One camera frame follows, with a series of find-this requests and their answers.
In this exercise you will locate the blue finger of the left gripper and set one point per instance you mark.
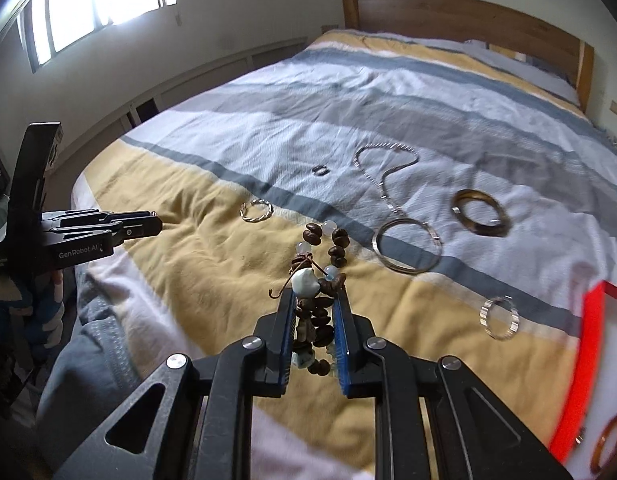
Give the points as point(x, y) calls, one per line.
point(94, 217)

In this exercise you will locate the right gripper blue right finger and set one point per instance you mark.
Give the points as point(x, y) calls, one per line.
point(356, 373)

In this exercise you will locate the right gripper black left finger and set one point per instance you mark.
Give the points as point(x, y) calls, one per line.
point(276, 330)

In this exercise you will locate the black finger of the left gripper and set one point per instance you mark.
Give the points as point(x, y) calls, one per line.
point(133, 227)

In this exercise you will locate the thin silver bangle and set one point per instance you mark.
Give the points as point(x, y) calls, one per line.
point(399, 255)

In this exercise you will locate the amber translucent bangle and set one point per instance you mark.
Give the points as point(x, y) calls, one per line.
point(605, 448)

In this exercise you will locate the red jewelry box tray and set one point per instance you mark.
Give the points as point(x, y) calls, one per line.
point(592, 396)

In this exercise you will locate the blue gloved left hand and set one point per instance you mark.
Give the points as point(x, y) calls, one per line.
point(31, 313)

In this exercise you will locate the dark tortoiseshell bangle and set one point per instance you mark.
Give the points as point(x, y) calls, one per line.
point(480, 213)

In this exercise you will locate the striped bed duvet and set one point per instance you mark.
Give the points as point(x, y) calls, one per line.
point(357, 130)

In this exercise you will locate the wooden headboard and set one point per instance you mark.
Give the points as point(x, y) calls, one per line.
point(460, 20)

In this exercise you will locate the blue striped pillow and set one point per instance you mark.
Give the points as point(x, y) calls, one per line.
point(542, 74)

